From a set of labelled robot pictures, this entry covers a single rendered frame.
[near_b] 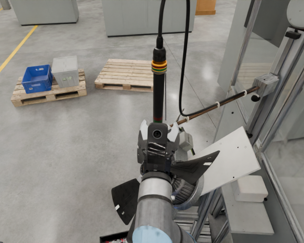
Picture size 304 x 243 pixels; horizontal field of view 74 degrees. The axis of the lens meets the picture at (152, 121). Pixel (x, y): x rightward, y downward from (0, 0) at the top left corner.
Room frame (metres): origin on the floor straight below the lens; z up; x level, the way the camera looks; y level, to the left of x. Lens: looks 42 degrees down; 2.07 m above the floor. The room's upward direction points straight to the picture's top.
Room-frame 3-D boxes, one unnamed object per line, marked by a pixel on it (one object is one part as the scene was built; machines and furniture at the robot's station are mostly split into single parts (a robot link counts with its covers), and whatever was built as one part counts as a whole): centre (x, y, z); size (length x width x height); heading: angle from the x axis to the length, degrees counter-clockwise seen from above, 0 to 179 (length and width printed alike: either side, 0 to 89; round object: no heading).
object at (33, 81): (3.18, 2.02, 0.25); 0.60 x 0.41 x 0.22; 17
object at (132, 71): (3.68, 0.42, 0.07); 1.20 x 1.00 x 0.15; 84
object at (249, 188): (0.68, -0.61, 0.92); 0.17 x 0.16 x 0.11; 87
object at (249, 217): (0.60, -0.58, 0.85); 0.36 x 0.24 x 0.03; 177
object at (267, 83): (0.85, -0.55, 1.55); 0.10 x 0.07 x 0.09; 122
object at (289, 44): (0.88, -0.60, 1.48); 0.05 x 0.03 x 0.62; 32
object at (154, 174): (0.31, -0.01, 1.64); 0.12 x 0.08 x 0.09; 176
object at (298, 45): (0.90, -0.63, 0.90); 0.08 x 0.06 x 1.80; 32
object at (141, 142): (0.37, 0.01, 1.67); 0.09 x 0.05 x 0.02; 18
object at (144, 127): (0.41, 0.02, 1.65); 0.09 x 0.03 x 0.06; 18
